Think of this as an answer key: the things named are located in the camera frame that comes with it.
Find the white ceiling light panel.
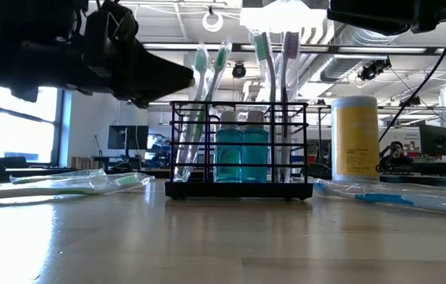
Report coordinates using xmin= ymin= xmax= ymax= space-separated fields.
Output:
xmin=240 ymin=7 xmax=328 ymax=35

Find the black wire toothbrush basket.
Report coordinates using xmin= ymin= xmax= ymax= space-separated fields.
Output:
xmin=163 ymin=99 xmax=314 ymax=202

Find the green toothbrush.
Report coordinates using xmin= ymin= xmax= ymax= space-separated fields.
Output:
xmin=182 ymin=38 xmax=234 ymax=170
xmin=247 ymin=30 xmax=283 ymax=183
xmin=8 ymin=168 xmax=108 ymax=185
xmin=174 ymin=42 xmax=211 ymax=183
xmin=0 ymin=171 xmax=156 ymax=204

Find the blue toothbrush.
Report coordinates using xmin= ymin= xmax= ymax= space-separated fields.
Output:
xmin=309 ymin=176 xmax=446 ymax=218

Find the silver ventilation duct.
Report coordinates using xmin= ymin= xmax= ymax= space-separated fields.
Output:
xmin=317 ymin=23 xmax=405 ymax=82

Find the long ceiling strip light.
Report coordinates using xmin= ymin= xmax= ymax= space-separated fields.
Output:
xmin=142 ymin=42 xmax=446 ymax=56

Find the black aluminium table frame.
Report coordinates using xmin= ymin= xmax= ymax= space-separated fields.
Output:
xmin=0 ymin=166 xmax=446 ymax=188

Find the purple toothbrush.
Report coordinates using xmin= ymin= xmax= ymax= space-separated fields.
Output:
xmin=276 ymin=30 xmax=303 ymax=183

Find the black cable to right arm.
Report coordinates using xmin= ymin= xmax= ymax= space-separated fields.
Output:
xmin=377 ymin=18 xmax=446 ymax=144

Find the large window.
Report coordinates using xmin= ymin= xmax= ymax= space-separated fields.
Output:
xmin=0 ymin=77 xmax=64 ymax=166

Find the white ceiling ring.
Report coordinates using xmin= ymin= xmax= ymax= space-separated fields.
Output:
xmin=201 ymin=9 xmax=225 ymax=33

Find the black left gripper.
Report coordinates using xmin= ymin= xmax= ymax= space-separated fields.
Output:
xmin=9 ymin=0 xmax=196 ymax=110

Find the yellow wipes canister white lid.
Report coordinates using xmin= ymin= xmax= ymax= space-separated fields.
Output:
xmin=330 ymin=95 xmax=382 ymax=183

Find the wooden block row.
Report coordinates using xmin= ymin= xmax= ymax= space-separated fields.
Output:
xmin=70 ymin=156 xmax=101 ymax=170

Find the person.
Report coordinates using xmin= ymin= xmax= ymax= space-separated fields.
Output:
xmin=379 ymin=140 xmax=414 ymax=171

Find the blue mouthwash bottle white cap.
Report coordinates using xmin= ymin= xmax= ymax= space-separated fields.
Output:
xmin=242 ymin=110 xmax=271 ymax=184
xmin=213 ymin=110 xmax=245 ymax=184

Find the black ceiling camera rig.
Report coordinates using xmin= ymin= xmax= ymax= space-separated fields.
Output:
xmin=358 ymin=57 xmax=392 ymax=82

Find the black computer monitor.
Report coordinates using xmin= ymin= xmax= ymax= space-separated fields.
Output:
xmin=107 ymin=125 xmax=150 ymax=159
xmin=418 ymin=123 xmax=446 ymax=158

